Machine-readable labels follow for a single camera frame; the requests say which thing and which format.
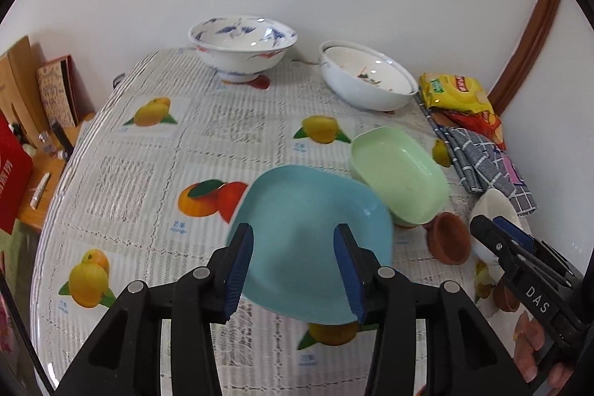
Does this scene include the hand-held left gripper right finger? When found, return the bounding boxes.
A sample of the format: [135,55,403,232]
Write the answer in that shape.
[333,223,534,396]

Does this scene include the light blue square plate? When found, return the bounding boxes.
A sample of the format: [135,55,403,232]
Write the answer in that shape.
[226,165,395,326]

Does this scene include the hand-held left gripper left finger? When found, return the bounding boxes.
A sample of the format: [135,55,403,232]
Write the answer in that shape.
[53,222,255,396]

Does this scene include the fruit print tablecloth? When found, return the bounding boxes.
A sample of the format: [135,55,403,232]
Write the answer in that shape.
[30,46,539,396]

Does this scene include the brown clay saucer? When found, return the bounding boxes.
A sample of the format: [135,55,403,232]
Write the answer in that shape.
[492,282,523,313]
[427,212,471,265]

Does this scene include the yellow chip bag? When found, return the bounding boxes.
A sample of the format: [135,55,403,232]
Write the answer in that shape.
[419,72,493,115]

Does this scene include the white bowl floral inside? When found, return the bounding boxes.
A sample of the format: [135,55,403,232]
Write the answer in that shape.
[323,45,418,96]

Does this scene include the patterned brown book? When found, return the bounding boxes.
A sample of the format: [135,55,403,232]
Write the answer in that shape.
[36,55,81,130]

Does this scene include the blue patterned white bowl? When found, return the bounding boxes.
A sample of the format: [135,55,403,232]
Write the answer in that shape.
[188,16,298,84]

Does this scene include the light green oval dish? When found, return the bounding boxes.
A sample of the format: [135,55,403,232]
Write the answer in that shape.
[350,126,452,226]

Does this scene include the person's right hand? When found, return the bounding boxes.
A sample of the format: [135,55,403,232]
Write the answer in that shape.
[512,311,576,387]

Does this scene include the grey checked cloth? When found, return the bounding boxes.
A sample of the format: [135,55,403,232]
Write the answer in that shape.
[415,92,539,216]

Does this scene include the white tube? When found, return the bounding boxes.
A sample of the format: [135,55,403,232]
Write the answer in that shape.
[29,172,51,210]

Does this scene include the red box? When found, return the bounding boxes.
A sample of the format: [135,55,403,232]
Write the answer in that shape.
[0,113,34,234]

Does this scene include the floral fabric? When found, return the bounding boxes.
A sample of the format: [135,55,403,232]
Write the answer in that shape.
[0,217,45,383]

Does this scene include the white bowl grey swirl print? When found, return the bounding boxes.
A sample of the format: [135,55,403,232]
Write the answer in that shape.
[319,40,421,111]

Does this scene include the wooden side table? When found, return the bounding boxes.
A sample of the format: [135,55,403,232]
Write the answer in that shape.
[16,111,96,234]

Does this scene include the brown wooden door frame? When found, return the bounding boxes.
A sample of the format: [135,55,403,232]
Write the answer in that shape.
[489,0,564,116]

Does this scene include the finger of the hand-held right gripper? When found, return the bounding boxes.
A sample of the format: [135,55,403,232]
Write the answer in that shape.
[470,214,588,343]
[493,216,584,285]

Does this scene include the red chip bag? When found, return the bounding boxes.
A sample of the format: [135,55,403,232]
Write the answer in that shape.
[434,108,506,151]

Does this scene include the plain white bowl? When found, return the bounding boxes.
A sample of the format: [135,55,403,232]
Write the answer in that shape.
[468,188,525,271]

